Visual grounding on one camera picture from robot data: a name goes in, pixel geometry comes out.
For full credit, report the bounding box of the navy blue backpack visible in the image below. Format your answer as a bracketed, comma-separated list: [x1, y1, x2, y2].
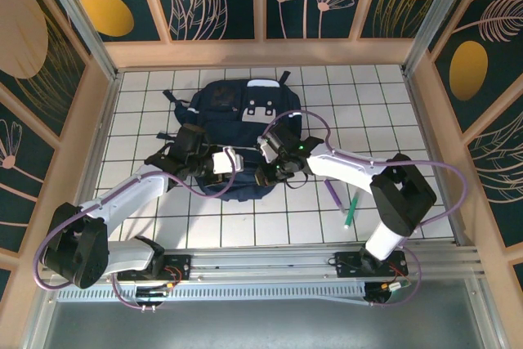
[157, 70, 311, 203]

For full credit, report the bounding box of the purple marker pen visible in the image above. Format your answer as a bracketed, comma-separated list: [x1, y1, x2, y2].
[324, 178, 346, 210]

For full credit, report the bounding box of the green marker pen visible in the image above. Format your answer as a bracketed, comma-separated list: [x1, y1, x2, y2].
[342, 195, 360, 230]

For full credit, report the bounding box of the grey metal sheet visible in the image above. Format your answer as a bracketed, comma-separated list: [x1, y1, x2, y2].
[24, 279, 503, 349]

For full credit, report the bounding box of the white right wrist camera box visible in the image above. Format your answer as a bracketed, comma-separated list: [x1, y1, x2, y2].
[256, 135, 283, 164]

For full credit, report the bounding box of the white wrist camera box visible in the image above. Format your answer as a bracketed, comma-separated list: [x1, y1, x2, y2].
[212, 148, 245, 177]
[256, 135, 283, 164]

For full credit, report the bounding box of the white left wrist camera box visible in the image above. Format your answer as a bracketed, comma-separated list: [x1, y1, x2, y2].
[212, 148, 245, 177]

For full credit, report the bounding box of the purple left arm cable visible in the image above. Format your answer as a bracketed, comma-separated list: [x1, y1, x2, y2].
[34, 147, 239, 312]

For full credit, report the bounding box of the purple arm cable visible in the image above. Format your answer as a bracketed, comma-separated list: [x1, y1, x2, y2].
[261, 110, 469, 308]
[34, 147, 239, 312]

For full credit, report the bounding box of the aluminium mounting rail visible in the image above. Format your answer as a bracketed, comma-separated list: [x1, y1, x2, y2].
[38, 244, 485, 284]

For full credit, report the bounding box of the slotted grey cable duct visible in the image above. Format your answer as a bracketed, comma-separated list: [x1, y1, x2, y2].
[55, 281, 369, 305]

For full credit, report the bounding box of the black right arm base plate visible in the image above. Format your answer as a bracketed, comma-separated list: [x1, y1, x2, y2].
[333, 249, 409, 279]

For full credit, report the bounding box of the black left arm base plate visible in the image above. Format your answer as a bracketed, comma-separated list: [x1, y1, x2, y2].
[117, 253, 193, 283]

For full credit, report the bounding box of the red orange wire bundle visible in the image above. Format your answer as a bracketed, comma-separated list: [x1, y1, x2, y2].
[161, 265, 184, 291]
[379, 267, 413, 293]

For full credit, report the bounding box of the aluminium frame post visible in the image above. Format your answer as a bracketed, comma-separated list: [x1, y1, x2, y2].
[34, 0, 122, 80]
[402, 0, 475, 76]

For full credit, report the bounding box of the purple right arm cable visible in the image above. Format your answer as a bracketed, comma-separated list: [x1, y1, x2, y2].
[261, 110, 469, 308]

